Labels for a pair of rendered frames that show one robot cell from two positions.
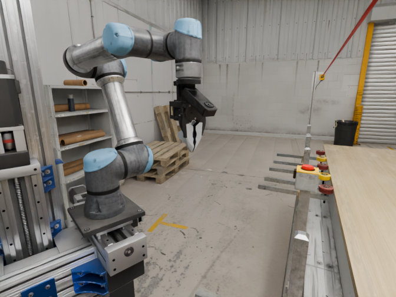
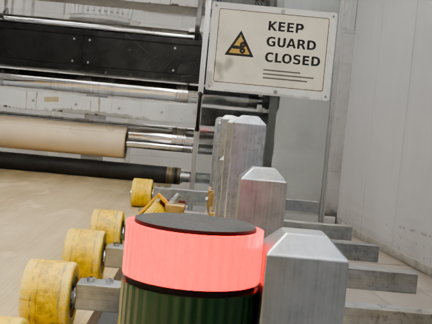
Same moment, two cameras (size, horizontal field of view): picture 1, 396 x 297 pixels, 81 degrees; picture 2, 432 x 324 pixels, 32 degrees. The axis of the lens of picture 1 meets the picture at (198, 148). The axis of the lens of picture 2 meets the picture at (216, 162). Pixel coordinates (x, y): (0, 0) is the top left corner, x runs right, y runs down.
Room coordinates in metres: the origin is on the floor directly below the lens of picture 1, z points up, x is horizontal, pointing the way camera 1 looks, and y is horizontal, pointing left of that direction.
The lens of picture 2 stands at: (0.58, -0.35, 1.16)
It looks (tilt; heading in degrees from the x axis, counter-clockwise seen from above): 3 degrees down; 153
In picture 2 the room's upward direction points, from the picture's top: 5 degrees clockwise
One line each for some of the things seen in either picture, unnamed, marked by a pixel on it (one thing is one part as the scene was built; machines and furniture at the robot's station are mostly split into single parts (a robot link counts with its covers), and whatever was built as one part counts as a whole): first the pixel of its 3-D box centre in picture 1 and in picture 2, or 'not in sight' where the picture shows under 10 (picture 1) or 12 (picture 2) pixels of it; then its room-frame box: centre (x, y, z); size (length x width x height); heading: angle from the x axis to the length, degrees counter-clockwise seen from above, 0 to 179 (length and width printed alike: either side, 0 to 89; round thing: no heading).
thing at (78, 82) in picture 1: (75, 82); not in sight; (2.95, 1.51, 1.59); 0.30 x 0.08 x 0.08; 71
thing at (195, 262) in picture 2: not in sight; (193, 249); (0.28, -0.21, 1.10); 0.06 x 0.06 x 0.02
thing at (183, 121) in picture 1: (187, 122); not in sight; (0.66, 0.03, 1.40); 0.05 x 0.02 x 0.09; 131
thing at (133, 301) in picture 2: not in sight; (188, 306); (0.28, -0.21, 1.08); 0.06 x 0.06 x 0.02
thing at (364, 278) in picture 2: not in sight; (249, 266); (-0.39, 0.21, 0.95); 0.50 x 0.04 x 0.04; 64
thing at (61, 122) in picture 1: (76, 149); not in sight; (2.84, 1.54, 0.78); 0.90 x 0.45 x 1.55; 161
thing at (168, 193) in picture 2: not in sight; (229, 198); (-1.29, 0.64, 0.95); 0.50 x 0.04 x 0.04; 64
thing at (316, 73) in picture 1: (313, 117); not in sight; (2.60, -1.30, 1.20); 0.15 x 0.12 x 1.00; 154
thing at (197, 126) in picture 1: (192, 135); not in sight; (0.71, 0.02, 1.35); 0.06 x 0.03 x 0.09; 41
